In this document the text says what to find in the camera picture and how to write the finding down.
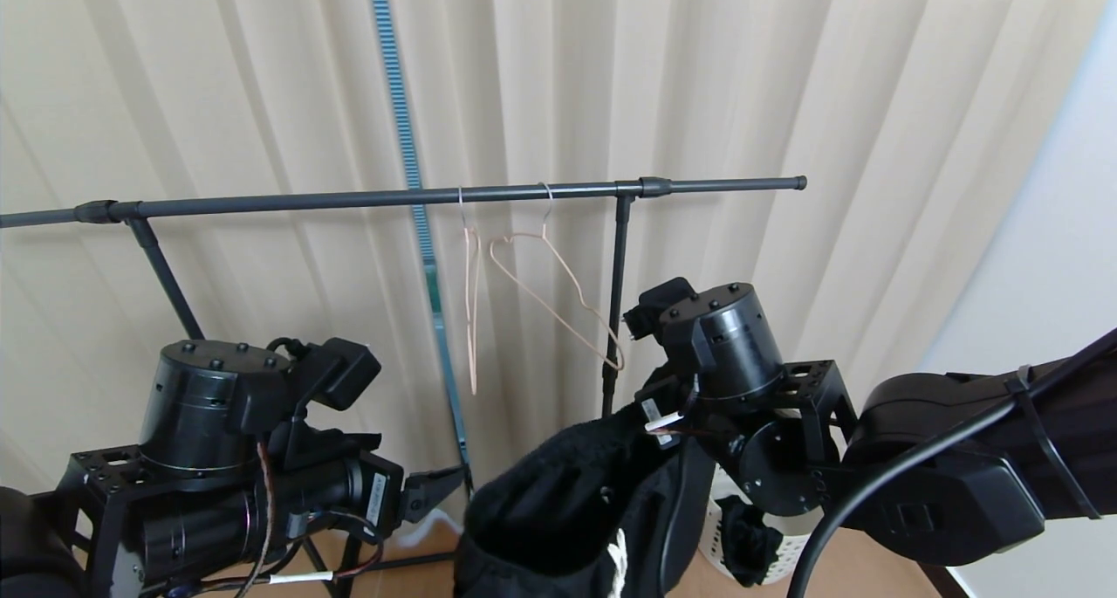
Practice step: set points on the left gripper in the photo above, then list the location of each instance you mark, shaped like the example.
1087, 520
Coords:
332, 502

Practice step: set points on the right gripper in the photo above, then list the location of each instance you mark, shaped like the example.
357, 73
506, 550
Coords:
781, 467

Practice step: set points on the black sleeveless shirt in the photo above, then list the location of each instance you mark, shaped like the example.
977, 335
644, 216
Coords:
750, 541

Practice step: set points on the black shorts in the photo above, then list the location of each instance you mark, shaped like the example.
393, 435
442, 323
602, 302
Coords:
558, 511

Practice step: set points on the pink clothes hanger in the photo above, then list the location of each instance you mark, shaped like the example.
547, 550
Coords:
472, 319
567, 275

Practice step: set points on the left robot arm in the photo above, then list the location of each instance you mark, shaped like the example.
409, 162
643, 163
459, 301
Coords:
201, 406

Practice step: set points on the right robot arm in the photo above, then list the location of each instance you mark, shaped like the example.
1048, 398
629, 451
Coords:
733, 345

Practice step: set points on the white laundry basket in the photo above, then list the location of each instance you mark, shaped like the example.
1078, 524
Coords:
807, 546

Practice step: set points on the black clothes rack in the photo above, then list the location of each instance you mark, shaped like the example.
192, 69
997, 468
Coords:
349, 198

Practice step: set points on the beige curtain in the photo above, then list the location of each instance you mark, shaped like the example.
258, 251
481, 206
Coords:
742, 83

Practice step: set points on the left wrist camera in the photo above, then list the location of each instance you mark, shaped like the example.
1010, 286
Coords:
349, 371

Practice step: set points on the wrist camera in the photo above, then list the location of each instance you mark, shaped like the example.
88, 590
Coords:
659, 305
349, 371

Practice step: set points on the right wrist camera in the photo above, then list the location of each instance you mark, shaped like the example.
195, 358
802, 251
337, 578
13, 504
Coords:
659, 305

